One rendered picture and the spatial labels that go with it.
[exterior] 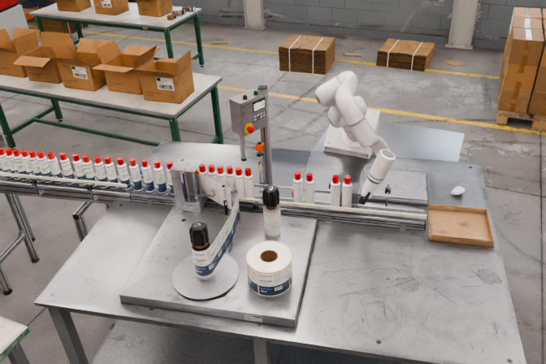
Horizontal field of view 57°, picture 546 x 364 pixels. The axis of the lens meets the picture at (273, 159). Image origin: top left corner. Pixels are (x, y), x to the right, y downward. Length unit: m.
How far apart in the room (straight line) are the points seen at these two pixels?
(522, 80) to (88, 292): 4.39
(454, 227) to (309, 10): 5.87
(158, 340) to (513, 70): 4.09
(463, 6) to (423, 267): 5.51
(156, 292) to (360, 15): 6.23
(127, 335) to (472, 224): 2.00
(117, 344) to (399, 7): 6.10
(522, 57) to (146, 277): 4.14
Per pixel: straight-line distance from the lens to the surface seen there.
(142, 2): 6.80
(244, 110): 2.54
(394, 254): 2.58
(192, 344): 3.03
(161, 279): 2.45
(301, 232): 2.60
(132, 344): 3.11
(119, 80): 4.58
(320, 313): 2.30
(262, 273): 2.20
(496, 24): 7.73
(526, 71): 5.51
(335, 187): 2.65
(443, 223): 2.81
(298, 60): 6.70
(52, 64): 5.02
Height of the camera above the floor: 2.56
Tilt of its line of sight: 32 degrees down
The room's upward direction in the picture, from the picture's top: 3 degrees counter-clockwise
